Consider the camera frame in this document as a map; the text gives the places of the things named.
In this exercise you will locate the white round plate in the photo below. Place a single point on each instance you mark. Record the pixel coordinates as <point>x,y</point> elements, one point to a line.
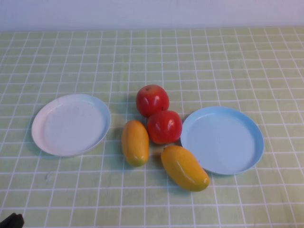
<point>71,126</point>

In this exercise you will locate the red apple with stem dimple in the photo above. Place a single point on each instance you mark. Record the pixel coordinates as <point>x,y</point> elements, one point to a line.
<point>152,99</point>

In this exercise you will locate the light blue round plate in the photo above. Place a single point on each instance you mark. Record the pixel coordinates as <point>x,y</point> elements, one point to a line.
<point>223,142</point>

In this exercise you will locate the green checked tablecloth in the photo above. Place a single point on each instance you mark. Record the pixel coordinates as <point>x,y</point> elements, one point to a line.
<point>213,71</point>

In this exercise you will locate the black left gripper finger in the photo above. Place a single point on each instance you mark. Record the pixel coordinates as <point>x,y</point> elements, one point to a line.
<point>19,221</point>
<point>8,222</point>

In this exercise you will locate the yellow mango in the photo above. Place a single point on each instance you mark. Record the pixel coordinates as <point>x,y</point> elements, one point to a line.
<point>183,168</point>
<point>135,142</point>

